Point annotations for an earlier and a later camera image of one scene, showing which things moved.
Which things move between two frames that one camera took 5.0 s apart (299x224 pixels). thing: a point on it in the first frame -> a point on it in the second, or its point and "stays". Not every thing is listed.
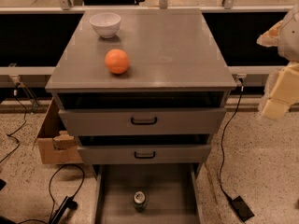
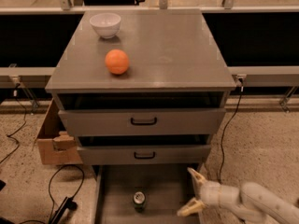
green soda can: (139, 200) stays
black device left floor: (67, 203) stays
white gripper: (290, 37) -> (210, 194)
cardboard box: (57, 146) stays
